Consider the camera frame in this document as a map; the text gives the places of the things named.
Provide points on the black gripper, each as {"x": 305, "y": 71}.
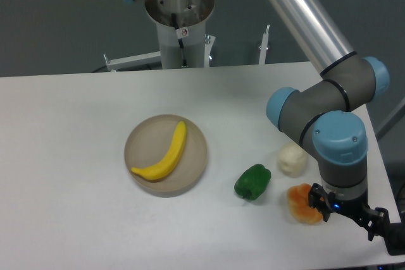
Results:
{"x": 374, "y": 221}

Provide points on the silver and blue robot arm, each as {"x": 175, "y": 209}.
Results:
{"x": 319, "y": 119}

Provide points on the beige round plate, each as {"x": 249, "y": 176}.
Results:
{"x": 149, "y": 142}

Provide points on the white toy garlic bulb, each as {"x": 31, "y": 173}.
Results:
{"x": 292, "y": 159}

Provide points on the green toy bell pepper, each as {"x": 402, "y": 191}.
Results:
{"x": 253, "y": 182}

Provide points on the white right mounting bracket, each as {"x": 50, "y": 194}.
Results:
{"x": 263, "y": 48}

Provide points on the white mounting bracket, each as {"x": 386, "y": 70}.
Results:
{"x": 263, "y": 48}
{"x": 132, "y": 61}

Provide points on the white left mounting bracket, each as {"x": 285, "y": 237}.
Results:
{"x": 132, "y": 61}

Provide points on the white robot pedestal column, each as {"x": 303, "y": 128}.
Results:
{"x": 181, "y": 30}

